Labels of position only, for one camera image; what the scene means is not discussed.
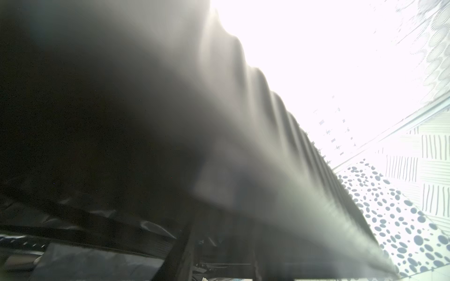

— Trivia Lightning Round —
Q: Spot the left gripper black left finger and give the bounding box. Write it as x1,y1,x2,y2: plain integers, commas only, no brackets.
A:
30,243,164,281

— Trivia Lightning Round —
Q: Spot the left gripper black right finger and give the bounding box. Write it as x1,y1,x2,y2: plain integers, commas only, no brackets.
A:
152,214,200,281

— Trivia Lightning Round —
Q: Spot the black ribbed hard-shell suitcase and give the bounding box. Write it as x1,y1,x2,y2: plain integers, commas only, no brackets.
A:
1,1,398,281

